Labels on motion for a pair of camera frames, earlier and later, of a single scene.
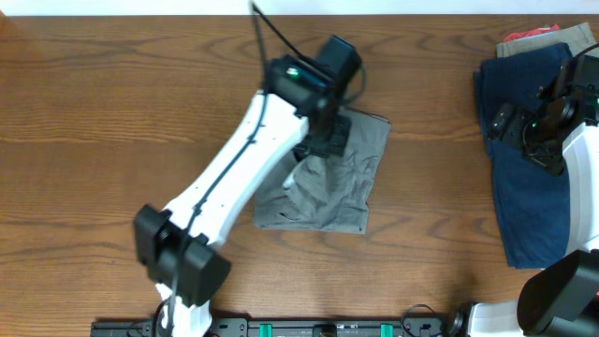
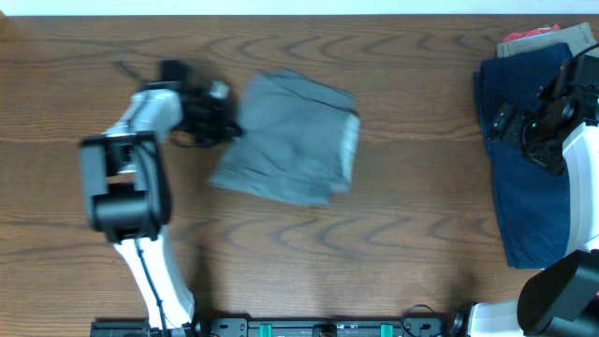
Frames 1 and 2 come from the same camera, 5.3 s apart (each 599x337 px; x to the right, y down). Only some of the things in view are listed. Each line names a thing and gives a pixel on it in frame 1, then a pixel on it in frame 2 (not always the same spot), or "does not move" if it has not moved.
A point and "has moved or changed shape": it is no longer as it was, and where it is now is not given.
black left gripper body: (330, 139) to (217, 118)
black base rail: (292, 327) does not move
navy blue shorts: (534, 200) does not move
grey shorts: (328, 194) has moved or changed shape
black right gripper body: (507, 124) does not move
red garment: (531, 32) does not move
